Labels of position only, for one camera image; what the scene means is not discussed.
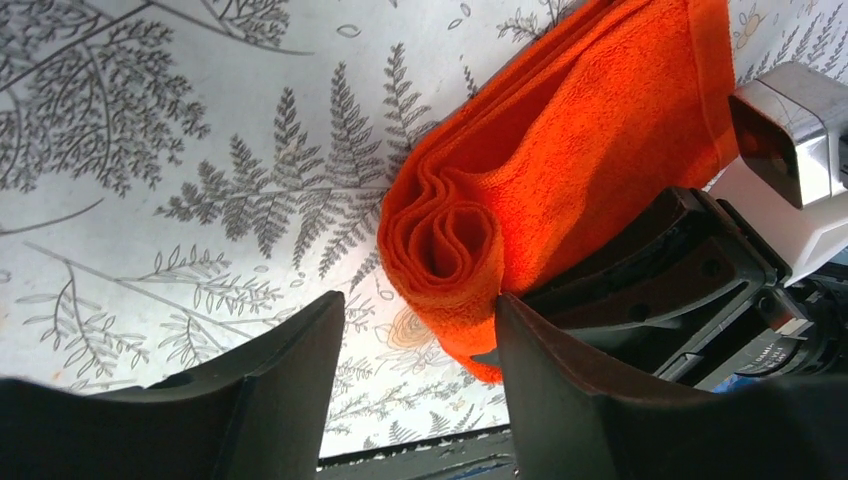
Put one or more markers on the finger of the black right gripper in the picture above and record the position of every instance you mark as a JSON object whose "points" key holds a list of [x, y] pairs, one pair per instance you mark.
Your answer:
{"points": [[685, 251]]}

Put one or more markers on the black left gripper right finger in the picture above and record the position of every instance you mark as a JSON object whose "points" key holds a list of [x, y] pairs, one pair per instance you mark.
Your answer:
{"points": [[578, 413]]}

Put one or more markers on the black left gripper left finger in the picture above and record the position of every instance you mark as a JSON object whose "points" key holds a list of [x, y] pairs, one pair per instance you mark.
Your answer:
{"points": [[257, 411]]}

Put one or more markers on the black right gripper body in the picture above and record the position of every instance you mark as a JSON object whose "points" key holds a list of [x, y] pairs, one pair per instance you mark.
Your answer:
{"points": [[797, 331]]}

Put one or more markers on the orange towel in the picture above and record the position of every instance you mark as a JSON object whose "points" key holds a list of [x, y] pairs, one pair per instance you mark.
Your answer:
{"points": [[553, 157]]}

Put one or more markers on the floral patterned table mat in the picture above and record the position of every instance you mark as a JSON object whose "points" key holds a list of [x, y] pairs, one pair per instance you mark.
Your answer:
{"points": [[179, 177]]}

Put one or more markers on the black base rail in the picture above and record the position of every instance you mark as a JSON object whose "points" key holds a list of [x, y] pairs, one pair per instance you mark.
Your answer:
{"points": [[475, 455]]}

